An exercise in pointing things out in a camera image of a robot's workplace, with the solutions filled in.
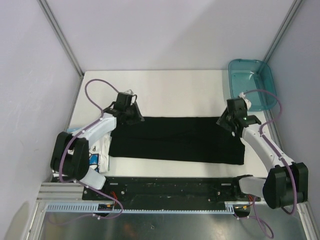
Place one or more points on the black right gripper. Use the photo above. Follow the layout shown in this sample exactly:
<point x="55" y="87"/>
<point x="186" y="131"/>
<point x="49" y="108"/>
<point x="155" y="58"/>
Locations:
<point x="221" y="121"/>

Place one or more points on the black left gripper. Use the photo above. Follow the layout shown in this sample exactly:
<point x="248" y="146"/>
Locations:
<point x="138" y="117"/>

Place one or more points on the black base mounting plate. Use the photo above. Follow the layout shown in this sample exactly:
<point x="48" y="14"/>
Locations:
<point x="168" y="195"/>

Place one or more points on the aluminium frame post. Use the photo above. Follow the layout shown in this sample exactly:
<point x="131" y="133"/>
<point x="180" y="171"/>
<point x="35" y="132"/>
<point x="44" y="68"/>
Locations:
<point x="52" y="20"/>
<point x="287" y="21"/>

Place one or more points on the black t-shirt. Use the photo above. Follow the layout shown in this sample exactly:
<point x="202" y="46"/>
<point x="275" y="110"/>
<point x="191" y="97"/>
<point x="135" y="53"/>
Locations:
<point x="190" y="139"/>

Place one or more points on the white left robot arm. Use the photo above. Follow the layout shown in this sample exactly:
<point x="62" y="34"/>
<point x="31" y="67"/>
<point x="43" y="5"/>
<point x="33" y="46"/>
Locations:
<point x="90" y="133"/>

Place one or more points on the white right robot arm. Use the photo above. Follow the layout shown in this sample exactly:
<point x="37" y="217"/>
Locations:
<point x="287" y="181"/>

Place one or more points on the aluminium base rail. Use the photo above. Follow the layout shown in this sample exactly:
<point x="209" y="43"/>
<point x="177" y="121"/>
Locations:
<point x="56" y="191"/>

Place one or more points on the teal plastic bin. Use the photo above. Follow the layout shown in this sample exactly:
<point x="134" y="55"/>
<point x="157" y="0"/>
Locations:
<point x="252" y="76"/>

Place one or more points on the left aluminium frame post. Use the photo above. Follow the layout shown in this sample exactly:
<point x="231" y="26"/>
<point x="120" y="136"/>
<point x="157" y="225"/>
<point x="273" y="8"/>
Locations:
<point x="52" y="20"/>

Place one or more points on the white folded daisy t-shirt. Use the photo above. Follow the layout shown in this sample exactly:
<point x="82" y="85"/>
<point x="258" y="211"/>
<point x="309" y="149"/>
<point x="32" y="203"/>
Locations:
<point x="100" y="155"/>

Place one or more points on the right aluminium frame post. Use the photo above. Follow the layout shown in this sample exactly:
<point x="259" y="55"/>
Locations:
<point x="287" y="21"/>

